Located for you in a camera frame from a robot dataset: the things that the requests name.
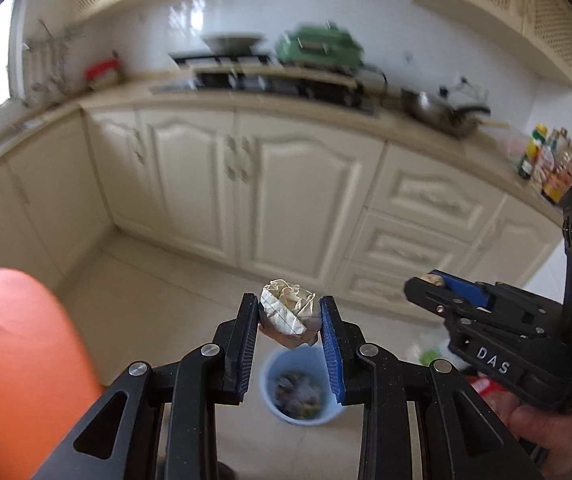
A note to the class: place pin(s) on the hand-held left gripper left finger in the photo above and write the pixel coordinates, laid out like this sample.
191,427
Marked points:
248,345

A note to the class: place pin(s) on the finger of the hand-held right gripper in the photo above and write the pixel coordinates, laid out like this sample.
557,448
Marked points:
430,295
465,290

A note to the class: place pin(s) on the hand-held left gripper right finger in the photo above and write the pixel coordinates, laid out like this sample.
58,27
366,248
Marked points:
333,350

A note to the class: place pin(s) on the brown walnut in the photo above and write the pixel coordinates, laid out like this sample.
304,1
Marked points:
434,278

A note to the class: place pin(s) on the blue plastic trash bin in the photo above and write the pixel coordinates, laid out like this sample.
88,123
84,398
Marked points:
267,382

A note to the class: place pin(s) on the person's right hand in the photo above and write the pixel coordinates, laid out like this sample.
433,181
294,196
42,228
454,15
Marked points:
545,430

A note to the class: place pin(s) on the green and white plastic bag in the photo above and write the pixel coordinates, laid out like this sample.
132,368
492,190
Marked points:
430,355

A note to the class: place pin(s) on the red plastic packet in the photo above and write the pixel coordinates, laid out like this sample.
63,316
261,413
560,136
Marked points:
488,392

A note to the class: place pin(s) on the yellow cooking oil bottle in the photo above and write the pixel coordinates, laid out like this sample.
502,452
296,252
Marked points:
530,157

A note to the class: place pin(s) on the brown sauce bottles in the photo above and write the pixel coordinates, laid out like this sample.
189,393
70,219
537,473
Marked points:
560,170

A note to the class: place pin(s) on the round orange table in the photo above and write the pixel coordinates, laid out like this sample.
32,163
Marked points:
291,185

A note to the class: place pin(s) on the steel frying pan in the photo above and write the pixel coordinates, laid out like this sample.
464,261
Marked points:
435,112

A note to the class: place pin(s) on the black gas stove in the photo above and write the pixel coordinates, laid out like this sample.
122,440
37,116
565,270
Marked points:
291,85

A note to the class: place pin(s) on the green electric cooking pot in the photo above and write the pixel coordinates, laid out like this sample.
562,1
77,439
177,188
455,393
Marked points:
321,50

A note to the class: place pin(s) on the steel wok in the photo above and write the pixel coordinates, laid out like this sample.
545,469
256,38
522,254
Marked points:
233,42

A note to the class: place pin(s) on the steel wall utensil rack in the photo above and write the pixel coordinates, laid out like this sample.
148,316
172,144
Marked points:
51,50

